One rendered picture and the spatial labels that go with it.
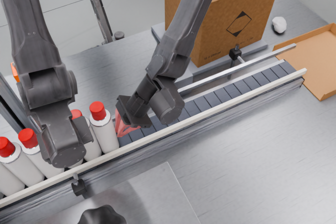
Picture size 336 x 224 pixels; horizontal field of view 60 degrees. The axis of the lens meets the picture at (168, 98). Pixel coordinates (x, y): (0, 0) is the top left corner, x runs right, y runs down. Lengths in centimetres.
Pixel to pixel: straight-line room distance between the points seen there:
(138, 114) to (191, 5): 29
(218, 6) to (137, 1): 197
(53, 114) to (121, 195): 36
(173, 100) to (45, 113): 27
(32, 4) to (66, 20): 229
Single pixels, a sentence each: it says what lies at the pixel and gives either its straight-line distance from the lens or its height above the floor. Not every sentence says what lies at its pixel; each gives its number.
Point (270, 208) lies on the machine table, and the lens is 88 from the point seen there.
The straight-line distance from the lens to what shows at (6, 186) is 82.
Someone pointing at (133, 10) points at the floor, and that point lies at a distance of 274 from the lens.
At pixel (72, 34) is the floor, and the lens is 260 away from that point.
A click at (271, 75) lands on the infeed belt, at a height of 88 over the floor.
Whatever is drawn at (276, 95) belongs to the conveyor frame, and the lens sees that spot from 104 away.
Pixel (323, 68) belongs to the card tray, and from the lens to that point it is 122.
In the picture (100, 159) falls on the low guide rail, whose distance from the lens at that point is 81.
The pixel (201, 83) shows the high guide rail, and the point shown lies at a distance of 87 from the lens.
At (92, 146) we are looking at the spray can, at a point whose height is 96.
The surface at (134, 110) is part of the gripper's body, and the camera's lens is 73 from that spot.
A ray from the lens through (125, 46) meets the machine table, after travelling 118.
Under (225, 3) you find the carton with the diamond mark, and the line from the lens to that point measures 94.
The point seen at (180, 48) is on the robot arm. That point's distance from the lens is 65.
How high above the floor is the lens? 163
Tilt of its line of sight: 54 degrees down
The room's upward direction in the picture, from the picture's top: straight up
